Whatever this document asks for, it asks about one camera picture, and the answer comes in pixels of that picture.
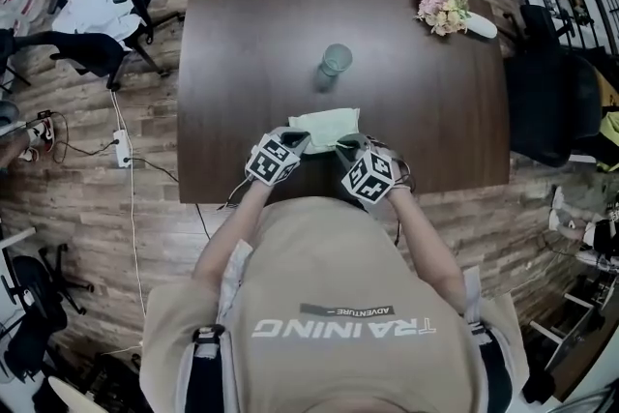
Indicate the black padded office chair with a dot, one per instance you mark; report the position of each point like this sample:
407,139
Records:
546,101

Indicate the person's beige t-shirt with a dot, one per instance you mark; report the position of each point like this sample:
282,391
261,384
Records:
329,266

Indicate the person's left forearm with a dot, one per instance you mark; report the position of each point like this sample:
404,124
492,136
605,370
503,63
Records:
227,232

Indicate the person's right hand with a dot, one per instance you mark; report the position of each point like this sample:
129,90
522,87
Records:
400,179

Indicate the white vase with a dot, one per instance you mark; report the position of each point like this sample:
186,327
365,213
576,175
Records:
483,26

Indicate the pile of white red-label boxes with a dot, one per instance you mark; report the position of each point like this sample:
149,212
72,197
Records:
19,2

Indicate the grey-backed office chair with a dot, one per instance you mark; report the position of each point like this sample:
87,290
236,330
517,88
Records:
7,111

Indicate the pink and yellow flower bouquet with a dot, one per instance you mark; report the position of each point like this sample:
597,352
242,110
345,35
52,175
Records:
442,9

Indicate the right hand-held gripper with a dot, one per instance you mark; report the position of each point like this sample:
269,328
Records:
370,176

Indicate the black mesh office chair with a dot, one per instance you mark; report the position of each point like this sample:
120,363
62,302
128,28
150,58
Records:
92,48

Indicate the white crumpled cloth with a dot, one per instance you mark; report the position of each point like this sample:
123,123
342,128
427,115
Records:
101,9

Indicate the yellow-green garment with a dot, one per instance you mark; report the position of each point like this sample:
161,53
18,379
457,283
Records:
610,135

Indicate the white power strip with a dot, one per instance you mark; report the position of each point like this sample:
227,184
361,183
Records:
122,147

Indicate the light green cloth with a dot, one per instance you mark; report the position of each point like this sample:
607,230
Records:
329,126

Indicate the person's right forearm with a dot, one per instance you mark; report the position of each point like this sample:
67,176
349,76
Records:
425,246

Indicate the green glass cup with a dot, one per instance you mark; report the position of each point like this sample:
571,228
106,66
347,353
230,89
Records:
337,58

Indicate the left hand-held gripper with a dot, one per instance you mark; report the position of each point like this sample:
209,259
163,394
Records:
271,159

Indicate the cream round table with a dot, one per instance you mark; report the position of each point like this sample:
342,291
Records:
72,396

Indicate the black swivel office chair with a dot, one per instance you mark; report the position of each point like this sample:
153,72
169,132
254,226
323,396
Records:
34,295

